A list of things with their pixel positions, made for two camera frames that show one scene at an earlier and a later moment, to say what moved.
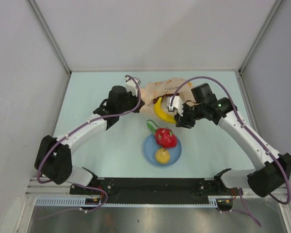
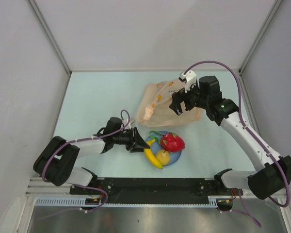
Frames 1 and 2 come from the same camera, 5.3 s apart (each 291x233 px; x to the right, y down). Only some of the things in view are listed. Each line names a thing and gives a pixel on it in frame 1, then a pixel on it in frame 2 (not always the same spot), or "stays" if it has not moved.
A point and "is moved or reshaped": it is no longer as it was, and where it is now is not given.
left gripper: x=135 y=99 -> x=140 y=143
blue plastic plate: x=150 y=147 stays
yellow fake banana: x=161 y=114 -> x=151 y=157
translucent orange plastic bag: x=178 y=87 is moved or reshaped
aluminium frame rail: x=49 y=189 stays
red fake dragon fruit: x=164 y=136 -> x=172 y=142
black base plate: x=153 y=190 stays
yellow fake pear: x=162 y=156 stays
